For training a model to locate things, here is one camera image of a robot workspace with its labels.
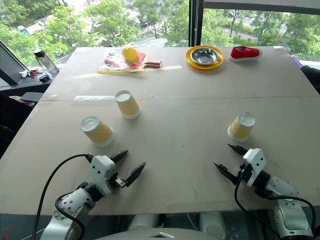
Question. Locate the dark slanted window frame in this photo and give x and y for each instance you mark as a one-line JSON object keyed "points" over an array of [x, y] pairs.
{"points": [[7, 65]]}

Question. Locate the dark horizontal window bar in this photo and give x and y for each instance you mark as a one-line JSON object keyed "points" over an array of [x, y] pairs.
{"points": [[262, 5]]}

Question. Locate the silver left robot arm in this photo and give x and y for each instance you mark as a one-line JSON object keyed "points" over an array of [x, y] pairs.
{"points": [[72, 202]]}

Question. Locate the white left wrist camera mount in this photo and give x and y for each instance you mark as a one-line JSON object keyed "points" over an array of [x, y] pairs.
{"points": [[100, 170]]}

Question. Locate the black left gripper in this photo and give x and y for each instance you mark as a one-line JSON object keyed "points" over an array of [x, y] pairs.
{"points": [[117, 180]]}

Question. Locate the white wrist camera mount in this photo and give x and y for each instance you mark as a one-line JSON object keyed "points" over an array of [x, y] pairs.
{"points": [[256, 160], [100, 170]]}

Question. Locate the stainless steel bowl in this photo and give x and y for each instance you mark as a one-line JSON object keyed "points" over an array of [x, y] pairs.
{"points": [[205, 56]]}

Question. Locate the black bag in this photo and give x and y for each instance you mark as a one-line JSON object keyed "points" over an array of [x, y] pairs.
{"points": [[311, 77]]}

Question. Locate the red child's shoe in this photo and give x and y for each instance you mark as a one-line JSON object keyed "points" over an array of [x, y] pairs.
{"points": [[243, 52]]}

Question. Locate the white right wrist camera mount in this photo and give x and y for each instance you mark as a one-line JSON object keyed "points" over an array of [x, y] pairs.
{"points": [[256, 160]]}

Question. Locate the clear plastic bag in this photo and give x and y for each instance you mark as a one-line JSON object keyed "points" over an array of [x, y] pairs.
{"points": [[112, 65]]}

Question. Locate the purple cloth item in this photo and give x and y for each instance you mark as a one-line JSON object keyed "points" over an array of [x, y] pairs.
{"points": [[297, 61]]}

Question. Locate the red key bundle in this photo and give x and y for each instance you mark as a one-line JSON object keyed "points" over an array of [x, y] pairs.
{"points": [[33, 73]]}

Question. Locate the yellow plastic plate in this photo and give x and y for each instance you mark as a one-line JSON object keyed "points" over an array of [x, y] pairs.
{"points": [[192, 63]]}

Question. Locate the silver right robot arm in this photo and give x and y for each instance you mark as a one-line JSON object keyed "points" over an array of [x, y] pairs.
{"points": [[282, 187]]}

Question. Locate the yellow round ball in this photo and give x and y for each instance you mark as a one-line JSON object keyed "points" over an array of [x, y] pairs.
{"points": [[130, 53]]}

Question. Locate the yellow paper cup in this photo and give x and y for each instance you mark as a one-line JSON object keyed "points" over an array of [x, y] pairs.
{"points": [[96, 131], [127, 105], [241, 127]]}

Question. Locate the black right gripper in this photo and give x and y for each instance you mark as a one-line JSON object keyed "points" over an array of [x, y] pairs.
{"points": [[244, 172]]}

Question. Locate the dark vertical window post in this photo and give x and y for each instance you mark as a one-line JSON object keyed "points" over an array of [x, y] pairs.
{"points": [[192, 22]]}

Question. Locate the small white object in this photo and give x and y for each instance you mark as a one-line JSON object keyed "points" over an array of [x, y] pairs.
{"points": [[23, 74]]}

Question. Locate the flat black board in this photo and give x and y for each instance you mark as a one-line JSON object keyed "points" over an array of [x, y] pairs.
{"points": [[31, 96]]}

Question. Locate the red table tennis paddle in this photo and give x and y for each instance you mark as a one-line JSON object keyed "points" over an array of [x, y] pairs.
{"points": [[152, 64]]}

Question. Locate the small black box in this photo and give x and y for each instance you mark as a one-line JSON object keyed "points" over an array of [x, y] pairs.
{"points": [[44, 78]]}

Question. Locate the clear water bottle black cap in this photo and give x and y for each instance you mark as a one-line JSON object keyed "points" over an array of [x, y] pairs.
{"points": [[46, 62]]}

